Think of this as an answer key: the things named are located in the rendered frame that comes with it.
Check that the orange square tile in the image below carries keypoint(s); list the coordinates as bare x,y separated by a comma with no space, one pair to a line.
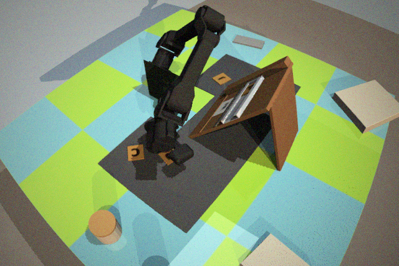
221,78

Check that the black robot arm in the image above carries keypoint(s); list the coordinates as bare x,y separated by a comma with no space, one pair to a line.
180,94

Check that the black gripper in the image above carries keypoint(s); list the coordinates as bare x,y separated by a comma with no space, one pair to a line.
180,153

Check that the grey flat rectangular tile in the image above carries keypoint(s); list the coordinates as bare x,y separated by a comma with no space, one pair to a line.
248,41

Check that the beige flat square slab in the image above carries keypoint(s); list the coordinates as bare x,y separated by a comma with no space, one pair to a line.
368,105

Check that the brown letter tile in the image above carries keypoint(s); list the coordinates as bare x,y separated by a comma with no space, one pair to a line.
164,156
248,89
135,152

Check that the orange cylinder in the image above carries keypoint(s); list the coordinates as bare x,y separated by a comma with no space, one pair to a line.
105,227

